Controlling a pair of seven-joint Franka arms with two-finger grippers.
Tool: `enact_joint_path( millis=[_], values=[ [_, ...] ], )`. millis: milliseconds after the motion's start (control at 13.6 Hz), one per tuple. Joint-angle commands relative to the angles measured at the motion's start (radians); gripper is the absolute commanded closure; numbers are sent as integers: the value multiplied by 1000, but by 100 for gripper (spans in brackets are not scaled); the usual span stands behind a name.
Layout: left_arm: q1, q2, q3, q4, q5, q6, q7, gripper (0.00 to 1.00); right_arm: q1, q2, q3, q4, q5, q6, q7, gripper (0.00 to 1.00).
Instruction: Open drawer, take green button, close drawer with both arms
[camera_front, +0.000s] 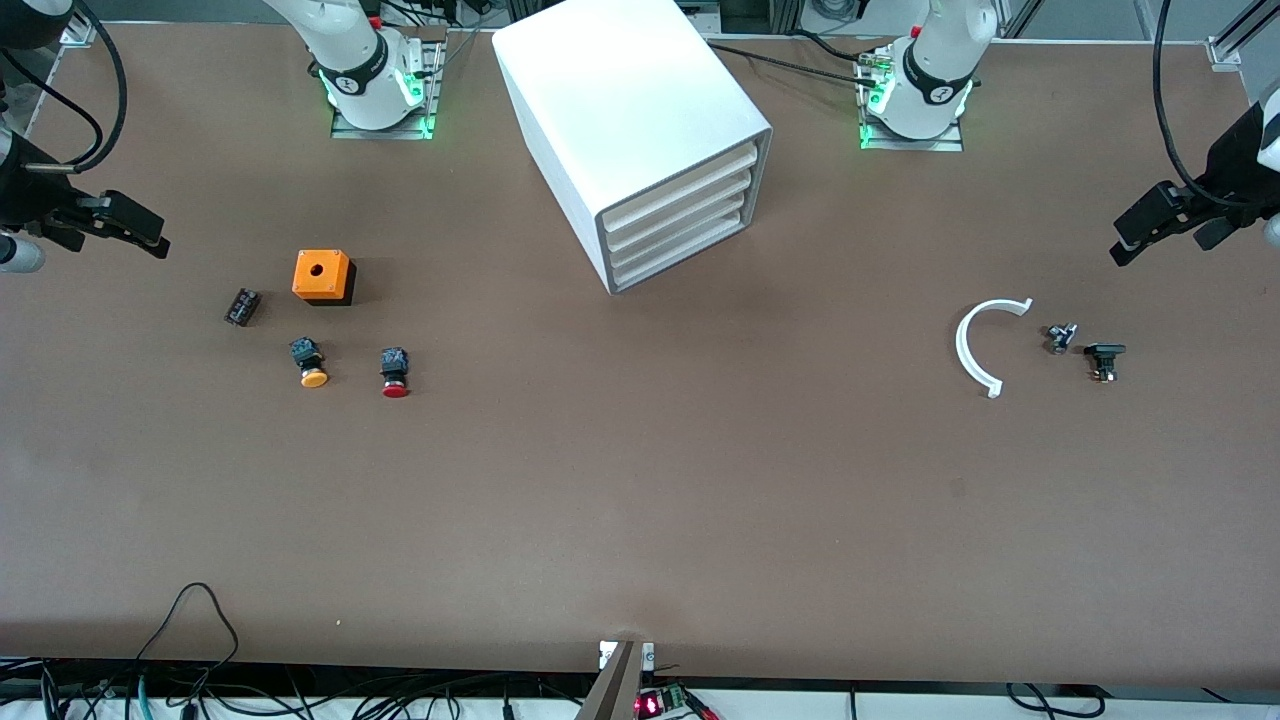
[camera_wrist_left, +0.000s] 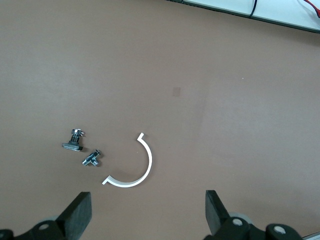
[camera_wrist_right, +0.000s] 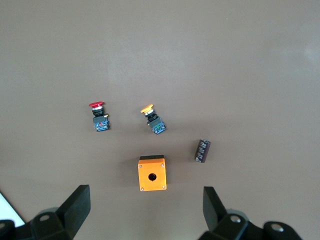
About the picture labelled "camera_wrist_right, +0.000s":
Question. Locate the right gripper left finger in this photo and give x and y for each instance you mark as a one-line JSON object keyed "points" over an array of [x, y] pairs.
{"points": [[75, 212]]}

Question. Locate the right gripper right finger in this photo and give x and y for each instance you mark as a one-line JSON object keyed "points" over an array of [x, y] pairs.
{"points": [[215, 215]]}

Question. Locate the red mushroom push button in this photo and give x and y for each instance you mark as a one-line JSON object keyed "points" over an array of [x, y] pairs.
{"points": [[100, 122]]}

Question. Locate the yellow mushroom push button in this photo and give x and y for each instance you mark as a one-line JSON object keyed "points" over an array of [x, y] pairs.
{"points": [[156, 125]]}

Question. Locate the small black contact block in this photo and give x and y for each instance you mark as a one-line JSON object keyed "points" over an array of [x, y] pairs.
{"points": [[202, 151]]}

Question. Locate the orange button enclosure box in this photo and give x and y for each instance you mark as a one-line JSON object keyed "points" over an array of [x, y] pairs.
{"points": [[145, 180]]}

